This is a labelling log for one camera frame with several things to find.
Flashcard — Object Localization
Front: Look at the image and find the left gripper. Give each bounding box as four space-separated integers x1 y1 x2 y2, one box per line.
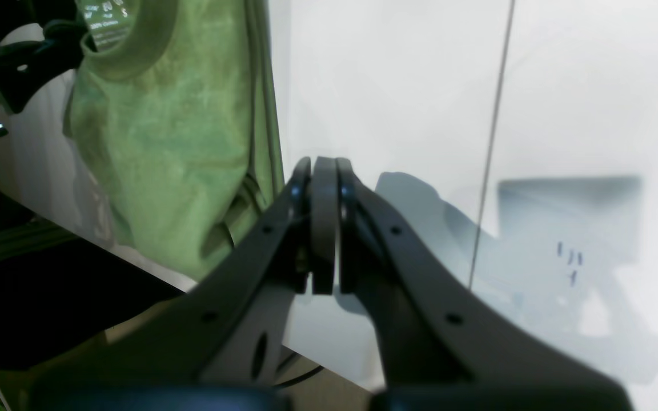
0 1 87 137

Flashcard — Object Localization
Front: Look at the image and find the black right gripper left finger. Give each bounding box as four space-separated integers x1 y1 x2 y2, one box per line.
27 157 311 410

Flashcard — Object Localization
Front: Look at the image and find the green t-shirt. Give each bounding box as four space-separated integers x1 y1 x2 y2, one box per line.
65 1 284 281

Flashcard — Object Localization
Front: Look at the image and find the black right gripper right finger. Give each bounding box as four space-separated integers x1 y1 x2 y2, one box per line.
312 157 632 410

